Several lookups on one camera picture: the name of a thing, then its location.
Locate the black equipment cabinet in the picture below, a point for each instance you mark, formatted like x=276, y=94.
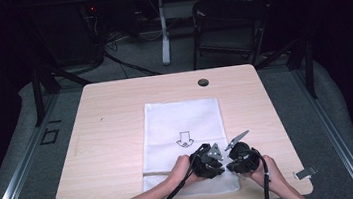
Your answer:
x=66, y=31

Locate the person's left hand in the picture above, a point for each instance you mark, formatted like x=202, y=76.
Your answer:
x=179, y=171

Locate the aluminium floor rail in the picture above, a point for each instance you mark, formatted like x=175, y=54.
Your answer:
x=18, y=173
x=334, y=135

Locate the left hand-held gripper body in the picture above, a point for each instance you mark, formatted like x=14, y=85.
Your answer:
x=201, y=160

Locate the black tape strip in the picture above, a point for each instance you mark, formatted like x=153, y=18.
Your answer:
x=54, y=121

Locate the black folding chair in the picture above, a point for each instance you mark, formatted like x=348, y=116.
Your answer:
x=228, y=29

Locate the person's right hand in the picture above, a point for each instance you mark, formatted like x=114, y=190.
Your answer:
x=273, y=170

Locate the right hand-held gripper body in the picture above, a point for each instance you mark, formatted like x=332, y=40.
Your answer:
x=244, y=155

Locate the black table grommet hole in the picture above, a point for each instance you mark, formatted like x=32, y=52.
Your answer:
x=203, y=82

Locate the black metal frame post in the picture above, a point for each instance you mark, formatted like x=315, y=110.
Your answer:
x=38, y=95
x=309, y=67

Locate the white fabric bag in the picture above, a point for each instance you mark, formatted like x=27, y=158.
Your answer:
x=180, y=122

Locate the white desk leg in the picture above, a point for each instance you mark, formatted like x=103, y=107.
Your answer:
x=164, y=37

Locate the grey metal table bracket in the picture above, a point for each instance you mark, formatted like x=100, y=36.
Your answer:
x=305, y=173

